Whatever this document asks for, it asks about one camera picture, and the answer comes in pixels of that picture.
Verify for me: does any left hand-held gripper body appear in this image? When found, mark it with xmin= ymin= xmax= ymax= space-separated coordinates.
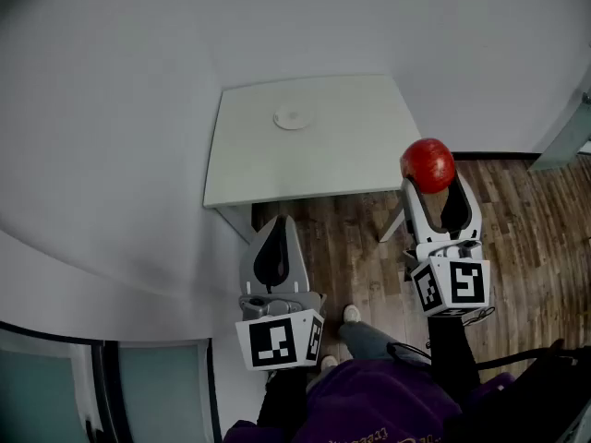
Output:
xmin=235 ymin=291 xmax=327 ymax=372

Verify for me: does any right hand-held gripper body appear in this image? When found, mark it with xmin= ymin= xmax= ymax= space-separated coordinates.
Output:
xmin=404 ymin=239 xmax=492 ymax=318

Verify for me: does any red apple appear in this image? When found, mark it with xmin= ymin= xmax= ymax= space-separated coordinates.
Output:
xmin=399 ymin=138 xmax=457 ymax=196

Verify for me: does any white plate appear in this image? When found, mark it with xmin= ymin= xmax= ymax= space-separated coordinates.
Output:
xmin=272 ymin=101 xmax=311 ymax=131

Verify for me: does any person's right forearm black sleeve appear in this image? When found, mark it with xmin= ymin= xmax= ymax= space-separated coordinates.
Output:
xmin=426 ymin=314 xmax=482 ymax=399

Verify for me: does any person's left forearm black sleeve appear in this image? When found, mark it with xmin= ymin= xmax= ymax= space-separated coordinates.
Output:
xmin=256 ymin=367 xmax=316 ymax=437

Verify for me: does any white table leg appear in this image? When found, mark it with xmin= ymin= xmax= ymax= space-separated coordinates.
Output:
xmin=378 ymin=196 xmax=407 ymax=244

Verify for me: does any black baseboard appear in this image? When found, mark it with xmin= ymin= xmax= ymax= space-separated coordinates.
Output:
xmin=450 ymin=150 xmax=542 ymax=162

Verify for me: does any person's grey jeans leg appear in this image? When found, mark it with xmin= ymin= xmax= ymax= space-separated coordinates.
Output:
xmin=337 ymin=319 xmax=431 ymax=374

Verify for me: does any person's purple top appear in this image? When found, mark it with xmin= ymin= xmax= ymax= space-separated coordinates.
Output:
xmin=221 ymin=359 xmax=518 ymax=443

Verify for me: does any frosted glass panel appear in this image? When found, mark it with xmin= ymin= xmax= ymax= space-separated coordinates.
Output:
xmin=527 ymin=88 xmax=591 ymax=173

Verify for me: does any thin black cord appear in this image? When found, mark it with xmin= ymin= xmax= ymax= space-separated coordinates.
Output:
xmin=463 ymin=306 xmax=497 ymax=328

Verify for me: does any black cable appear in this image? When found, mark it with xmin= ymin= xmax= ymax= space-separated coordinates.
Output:
xmin=386 ymin=338 xmax=578 ymax=374

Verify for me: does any frosted glass door black frame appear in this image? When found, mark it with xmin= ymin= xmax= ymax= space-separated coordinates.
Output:
xmin=0 ymin=319 xmax=223 ymax=443

